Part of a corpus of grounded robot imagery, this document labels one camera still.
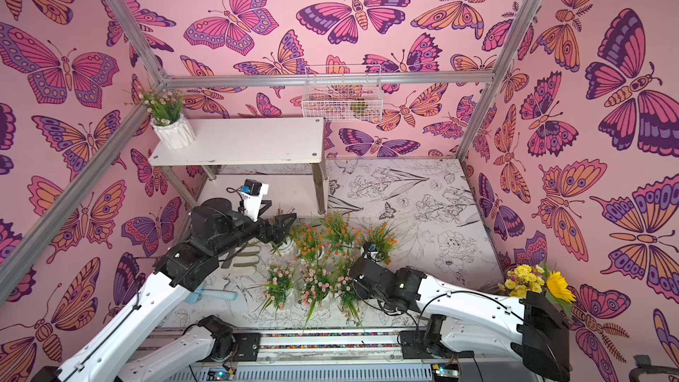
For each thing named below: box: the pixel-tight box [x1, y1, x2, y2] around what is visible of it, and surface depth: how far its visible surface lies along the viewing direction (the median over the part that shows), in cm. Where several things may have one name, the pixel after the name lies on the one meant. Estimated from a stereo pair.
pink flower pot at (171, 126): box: [123, 85, 197, 151], surface depth 74 cm
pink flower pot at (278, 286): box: [259, 259, 298, 314], surface depth 74 cm
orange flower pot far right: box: [354, 221, 399, 266], surface depth 81 cm
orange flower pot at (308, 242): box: [289, 222, 325, 263], surface depth 81 cm
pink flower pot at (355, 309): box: [336, 275, 369, 329], surface depth 72 cm
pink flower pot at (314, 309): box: [294, 260, 334, 329], surface depth 73 cm
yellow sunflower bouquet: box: [497, 260, 577, 320], surface depth 63 cm
